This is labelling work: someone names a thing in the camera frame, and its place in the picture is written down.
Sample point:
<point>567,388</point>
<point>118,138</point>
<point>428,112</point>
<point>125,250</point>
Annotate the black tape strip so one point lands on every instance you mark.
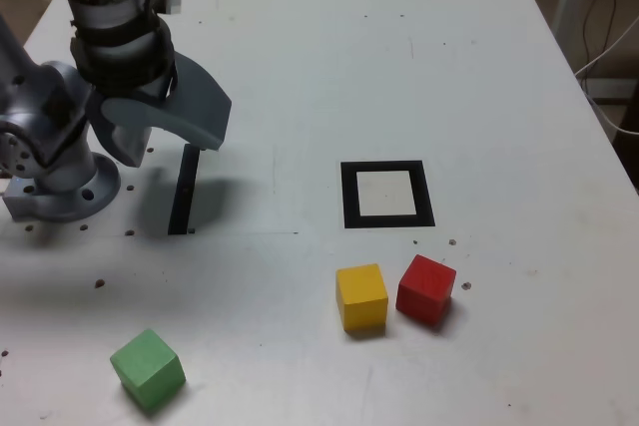
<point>182,196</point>

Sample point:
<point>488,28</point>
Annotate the pale long box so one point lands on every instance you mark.
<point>611,87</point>

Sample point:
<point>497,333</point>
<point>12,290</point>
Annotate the black tape square outline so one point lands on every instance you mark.
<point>350,196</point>

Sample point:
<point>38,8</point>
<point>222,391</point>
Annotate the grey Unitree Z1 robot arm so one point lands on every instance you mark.
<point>60,179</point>

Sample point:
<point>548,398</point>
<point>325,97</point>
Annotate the green cube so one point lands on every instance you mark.
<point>147,371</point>

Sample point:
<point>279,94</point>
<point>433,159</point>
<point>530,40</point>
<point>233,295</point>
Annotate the yellow cube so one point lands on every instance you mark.
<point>362,296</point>

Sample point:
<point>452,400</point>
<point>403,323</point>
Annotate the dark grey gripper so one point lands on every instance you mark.
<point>155,93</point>

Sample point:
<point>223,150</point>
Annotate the red cube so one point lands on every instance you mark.
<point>424,291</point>

